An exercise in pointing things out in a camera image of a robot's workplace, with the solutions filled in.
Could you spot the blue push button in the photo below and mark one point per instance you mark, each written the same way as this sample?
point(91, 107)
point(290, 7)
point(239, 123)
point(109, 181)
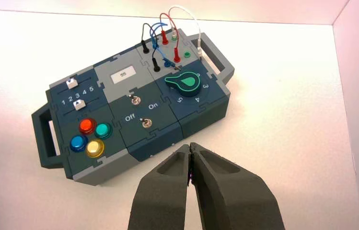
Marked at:
point(78, 143)

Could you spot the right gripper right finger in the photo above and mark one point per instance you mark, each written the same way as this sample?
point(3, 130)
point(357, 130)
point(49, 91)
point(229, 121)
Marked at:
point(236, 203)

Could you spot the teal push button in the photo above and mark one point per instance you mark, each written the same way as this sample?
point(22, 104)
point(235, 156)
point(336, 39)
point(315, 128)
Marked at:
point(103, 129)

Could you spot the red push button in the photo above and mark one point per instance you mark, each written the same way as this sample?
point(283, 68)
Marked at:
point(87, 126)

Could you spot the yellow push button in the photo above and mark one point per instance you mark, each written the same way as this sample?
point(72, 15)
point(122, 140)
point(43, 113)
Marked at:
point(94, 147)

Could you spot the white number display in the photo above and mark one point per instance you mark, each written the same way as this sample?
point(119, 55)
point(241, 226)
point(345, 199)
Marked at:
point(122, 75)

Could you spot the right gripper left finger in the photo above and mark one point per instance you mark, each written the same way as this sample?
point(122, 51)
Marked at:
point(160, 203)

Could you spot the green rotary knob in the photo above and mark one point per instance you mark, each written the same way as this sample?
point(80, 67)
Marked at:
point(187, 83)

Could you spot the dark teal grey control box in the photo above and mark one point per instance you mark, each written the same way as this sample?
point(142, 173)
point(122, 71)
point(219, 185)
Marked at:
point(154, 127)

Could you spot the metal toggle switch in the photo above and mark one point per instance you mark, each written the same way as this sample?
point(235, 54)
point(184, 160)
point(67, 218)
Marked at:
point(135, 101)
point(146, 123)

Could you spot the white slider knob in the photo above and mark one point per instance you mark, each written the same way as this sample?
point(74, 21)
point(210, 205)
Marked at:
point(72, 83)
point(79, 104)

